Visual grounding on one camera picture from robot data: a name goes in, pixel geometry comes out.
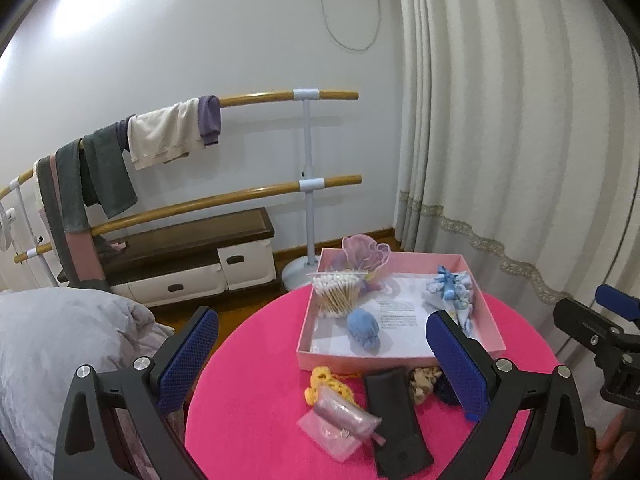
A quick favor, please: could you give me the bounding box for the pink grey hanging towel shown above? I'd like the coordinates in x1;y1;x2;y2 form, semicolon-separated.
36;142;110;292

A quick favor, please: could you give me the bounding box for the light blue knitted ball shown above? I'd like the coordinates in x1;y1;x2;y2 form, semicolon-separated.
346;308;381;353

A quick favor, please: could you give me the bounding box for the white small fan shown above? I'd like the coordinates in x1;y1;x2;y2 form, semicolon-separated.
0;205;15;252

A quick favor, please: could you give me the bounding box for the dark navy crochet scrunchie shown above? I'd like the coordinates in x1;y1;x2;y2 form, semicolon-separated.
433;373;460;406

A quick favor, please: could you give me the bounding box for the yellow crochet fish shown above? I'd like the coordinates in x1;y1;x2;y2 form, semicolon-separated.
304;366;355;406

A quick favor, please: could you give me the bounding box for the air conditioner power cable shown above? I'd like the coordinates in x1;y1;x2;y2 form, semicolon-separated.
313;0;384;53

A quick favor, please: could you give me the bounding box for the printed light blue cloth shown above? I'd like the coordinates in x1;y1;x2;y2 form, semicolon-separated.
425;266;475;337

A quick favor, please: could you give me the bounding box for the dark wooden bench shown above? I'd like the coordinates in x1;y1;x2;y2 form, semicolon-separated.
100;207;274;285

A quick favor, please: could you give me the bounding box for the dark grey hanging towel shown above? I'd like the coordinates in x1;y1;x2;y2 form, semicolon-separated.
73;119;138;219

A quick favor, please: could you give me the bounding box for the cream hanging cloth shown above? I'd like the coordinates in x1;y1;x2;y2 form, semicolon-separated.
127;98;205;170

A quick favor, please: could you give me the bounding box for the white storage drawer left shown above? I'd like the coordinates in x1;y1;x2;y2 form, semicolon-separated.
111;263;227;308

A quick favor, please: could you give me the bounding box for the purple hanging cloth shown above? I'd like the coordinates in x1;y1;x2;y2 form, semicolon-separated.
198;96;221;146

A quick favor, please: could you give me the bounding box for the wooden ballet barre rack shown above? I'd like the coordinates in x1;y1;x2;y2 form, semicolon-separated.
1;89;362;264

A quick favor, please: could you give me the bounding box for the grey duvet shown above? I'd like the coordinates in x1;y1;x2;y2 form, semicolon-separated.
1;287;174;479

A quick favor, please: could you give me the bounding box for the cotton swab bag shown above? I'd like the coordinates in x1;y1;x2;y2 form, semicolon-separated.
307;271;366;318

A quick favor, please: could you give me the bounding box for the pink tablecloth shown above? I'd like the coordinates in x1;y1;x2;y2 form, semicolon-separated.
186;287;559;479

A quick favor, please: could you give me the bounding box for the white storage drawer right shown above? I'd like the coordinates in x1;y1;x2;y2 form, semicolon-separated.
217;240;277;290

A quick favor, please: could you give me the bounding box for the cream curtain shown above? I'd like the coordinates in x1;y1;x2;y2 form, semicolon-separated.
395;0;639;353

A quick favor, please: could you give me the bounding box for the leopard print scrunchie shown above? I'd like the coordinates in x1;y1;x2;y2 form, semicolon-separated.
409;366;442;405

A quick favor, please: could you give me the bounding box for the person's right hand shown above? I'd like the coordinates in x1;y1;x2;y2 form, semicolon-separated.
591;410;639;479

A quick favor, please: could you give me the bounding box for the small clear zip bag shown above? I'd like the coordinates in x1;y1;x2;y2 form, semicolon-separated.
297;387;386;463

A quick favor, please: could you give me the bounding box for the pink organza pouch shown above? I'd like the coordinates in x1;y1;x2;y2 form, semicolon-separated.
330;234;392;296

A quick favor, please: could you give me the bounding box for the pink shallow box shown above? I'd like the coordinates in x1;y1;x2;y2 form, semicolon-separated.
295;246;508;373

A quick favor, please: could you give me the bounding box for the white storage drawer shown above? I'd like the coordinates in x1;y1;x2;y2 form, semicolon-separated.
111;263;227;308
217;240;277;290

